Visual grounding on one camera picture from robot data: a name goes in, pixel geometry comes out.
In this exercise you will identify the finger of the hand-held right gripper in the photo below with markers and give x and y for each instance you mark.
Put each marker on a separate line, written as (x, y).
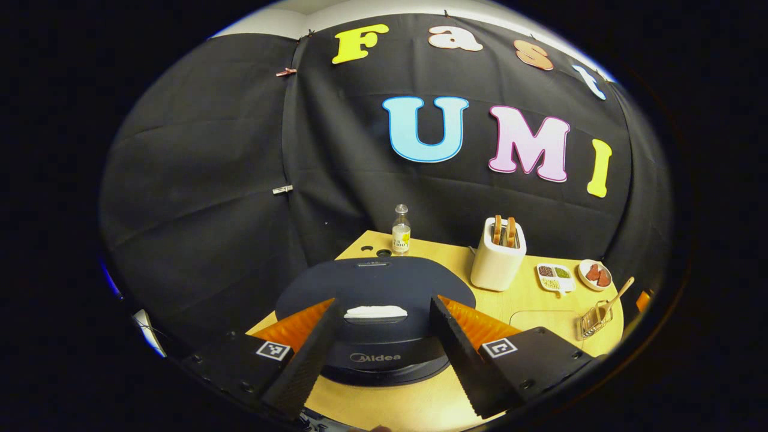
(643, 301)

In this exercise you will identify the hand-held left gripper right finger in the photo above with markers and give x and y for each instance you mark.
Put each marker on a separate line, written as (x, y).
(459, 360)

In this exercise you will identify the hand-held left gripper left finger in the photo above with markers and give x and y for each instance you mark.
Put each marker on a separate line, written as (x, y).
(312, 360)

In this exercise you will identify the wooden spoon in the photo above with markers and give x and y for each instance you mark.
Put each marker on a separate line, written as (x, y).
(618, 297)

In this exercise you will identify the dark blue rice cooker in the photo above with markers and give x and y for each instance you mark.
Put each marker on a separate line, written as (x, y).
(372, 282)

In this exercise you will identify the red meat slice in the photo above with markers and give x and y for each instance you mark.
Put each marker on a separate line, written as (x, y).
(593, 272)
(603, 278)

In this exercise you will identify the round white plate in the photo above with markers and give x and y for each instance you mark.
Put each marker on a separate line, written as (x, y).
(583, 277)

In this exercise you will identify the white divided bean dish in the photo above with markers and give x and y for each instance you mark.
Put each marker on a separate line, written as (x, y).
(567, 284)

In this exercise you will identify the white toaster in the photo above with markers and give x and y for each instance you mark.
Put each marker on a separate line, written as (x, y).
(495, 270)

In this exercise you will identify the small glass bottle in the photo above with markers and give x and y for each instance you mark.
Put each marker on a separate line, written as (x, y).
(401, 237)

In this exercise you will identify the toasted bread slice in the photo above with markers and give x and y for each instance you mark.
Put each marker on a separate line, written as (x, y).
(497, 229)
(511, 231)

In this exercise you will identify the silver cloth clip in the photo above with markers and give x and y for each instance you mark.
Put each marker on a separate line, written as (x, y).
(282, 189)

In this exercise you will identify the black backdrop cloth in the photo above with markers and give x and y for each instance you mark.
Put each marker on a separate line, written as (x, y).
(210, 168)

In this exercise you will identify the pink cloth clip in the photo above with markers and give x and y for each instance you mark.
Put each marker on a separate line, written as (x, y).
(286, 72)

